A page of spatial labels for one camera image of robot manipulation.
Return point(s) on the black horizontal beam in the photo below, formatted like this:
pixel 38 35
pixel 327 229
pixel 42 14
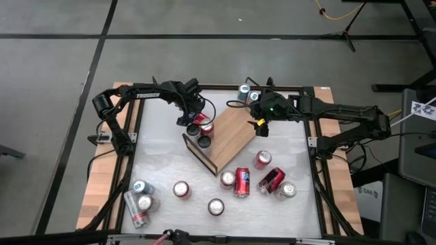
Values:
pixel 51 239

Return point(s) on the black tripod stand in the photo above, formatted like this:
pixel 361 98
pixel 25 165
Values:
pixel 345 34

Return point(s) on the white table cover sheet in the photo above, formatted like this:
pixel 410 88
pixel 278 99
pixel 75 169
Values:
pixel 163 170

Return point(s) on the white paper tag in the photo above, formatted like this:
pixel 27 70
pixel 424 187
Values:
pixel 422 110

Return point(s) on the black desk frame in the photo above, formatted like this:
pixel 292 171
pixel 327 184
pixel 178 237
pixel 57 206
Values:
pixel 391 87

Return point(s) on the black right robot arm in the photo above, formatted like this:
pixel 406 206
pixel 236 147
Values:
pixel 340 110

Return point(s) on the dark grey cabinet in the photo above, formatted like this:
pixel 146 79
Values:
pixel 398 211

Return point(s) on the blue slim energy drink can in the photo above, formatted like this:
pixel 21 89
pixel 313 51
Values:
pixel 244 91
pixel 253 96
pixel 141 187

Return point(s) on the red black Coca-Cola can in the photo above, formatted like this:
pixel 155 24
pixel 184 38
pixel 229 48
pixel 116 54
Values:
pixel 216 206
pixel 271 180

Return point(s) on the black-topped soda can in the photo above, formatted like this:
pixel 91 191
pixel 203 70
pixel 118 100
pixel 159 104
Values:
pixel 204 142
pixel 193 130

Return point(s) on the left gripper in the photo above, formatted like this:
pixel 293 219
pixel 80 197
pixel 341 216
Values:
pixel 189 97

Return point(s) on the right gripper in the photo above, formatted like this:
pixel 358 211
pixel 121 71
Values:
pixel 272 105

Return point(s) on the wooden tray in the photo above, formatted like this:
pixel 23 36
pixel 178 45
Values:
pixel 231 136

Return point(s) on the silver soda can red band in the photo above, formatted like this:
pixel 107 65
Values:
pixel 135 213

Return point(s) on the aluminium front rail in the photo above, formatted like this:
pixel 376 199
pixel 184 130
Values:
pixel 136 239

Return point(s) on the black plastic device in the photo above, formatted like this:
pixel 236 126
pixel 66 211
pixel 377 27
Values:
pixel 178 236

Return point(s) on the black aluminium table frame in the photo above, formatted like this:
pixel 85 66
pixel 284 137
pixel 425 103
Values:
pixel 221 86

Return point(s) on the black furniture foot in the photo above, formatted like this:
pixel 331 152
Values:
pixel 10 151

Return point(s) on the white printed box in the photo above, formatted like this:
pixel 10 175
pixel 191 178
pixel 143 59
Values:
pixel 368 204

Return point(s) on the thin black metal frame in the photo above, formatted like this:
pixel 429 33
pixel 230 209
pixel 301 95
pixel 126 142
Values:
pixel 155 81

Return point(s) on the silver soda can red print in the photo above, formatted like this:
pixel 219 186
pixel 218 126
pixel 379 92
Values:
pixel 287 190

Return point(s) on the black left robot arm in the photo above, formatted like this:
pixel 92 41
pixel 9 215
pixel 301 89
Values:
pixel 160 92

